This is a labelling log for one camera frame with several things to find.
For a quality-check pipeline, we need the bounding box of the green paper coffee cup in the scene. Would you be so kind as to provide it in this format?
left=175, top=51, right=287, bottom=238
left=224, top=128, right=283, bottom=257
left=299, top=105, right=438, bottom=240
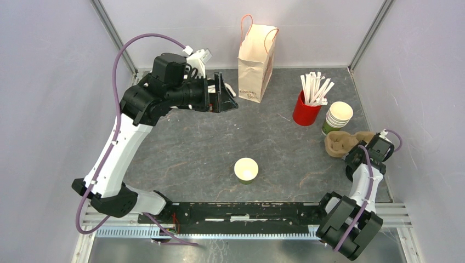
left=234, top=157, right=259, bottom=185

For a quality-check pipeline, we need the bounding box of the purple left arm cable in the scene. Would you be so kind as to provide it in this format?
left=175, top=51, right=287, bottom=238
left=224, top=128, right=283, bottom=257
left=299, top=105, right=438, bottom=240
left=75, top=33, right=188, bottom=235

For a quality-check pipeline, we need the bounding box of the brown cardboard cup carrier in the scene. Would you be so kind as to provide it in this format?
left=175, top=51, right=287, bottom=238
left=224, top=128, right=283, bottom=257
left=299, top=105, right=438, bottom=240
left=324, top=131, right=375, bottom=158

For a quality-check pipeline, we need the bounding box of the paper takeout bag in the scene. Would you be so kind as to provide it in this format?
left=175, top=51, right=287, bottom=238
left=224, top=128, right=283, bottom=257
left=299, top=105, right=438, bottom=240
left=238, top=14, right=279, bottom=103

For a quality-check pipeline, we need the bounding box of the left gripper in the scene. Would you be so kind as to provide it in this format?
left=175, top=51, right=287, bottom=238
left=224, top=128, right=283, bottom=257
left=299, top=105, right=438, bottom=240
left=167, top=72, right=239, bottom=113

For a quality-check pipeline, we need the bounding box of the white wrapped straws bundle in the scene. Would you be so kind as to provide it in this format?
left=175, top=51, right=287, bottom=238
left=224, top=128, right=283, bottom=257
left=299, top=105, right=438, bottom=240
left=300, top=71, right=335, bottom=107

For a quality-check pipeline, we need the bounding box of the stack of paper cups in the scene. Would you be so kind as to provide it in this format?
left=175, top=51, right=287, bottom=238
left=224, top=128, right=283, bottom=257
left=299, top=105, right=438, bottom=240
left=321, top=101, right=354, bottom=135

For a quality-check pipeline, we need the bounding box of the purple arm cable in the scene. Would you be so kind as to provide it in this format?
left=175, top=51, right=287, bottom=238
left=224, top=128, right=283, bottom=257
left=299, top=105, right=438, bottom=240
left=333, top=129, right=403, bottom=253
left=75, top=33, right=188, bottom=235

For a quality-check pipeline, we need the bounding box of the black white striped cloth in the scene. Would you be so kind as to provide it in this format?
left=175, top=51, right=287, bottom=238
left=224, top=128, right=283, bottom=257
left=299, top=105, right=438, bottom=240
left=207, top=78, right=237, bottom=98

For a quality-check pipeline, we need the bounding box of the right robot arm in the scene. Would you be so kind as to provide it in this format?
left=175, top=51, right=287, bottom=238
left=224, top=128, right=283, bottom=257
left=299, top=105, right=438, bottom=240
left=316, top=133, right=395, bottom=261

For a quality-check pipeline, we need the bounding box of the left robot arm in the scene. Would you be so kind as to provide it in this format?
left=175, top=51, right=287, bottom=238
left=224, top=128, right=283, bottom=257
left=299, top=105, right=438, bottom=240
left=72, top=53, right=238, bottom=223

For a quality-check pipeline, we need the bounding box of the red straw holder cup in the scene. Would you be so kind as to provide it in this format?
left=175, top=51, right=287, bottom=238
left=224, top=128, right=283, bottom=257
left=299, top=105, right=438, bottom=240
left=292, top=91, right=322, bottom=126

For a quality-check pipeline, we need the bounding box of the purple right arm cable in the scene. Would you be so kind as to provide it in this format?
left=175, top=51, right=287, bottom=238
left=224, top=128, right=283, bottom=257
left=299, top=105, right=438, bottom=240
left=333, top=129, right=403, bottom=253

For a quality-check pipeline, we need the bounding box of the metal cable duct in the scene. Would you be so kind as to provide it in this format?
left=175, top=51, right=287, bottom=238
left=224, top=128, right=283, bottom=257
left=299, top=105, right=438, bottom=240
left=95, top=226, right=319, bottom=240

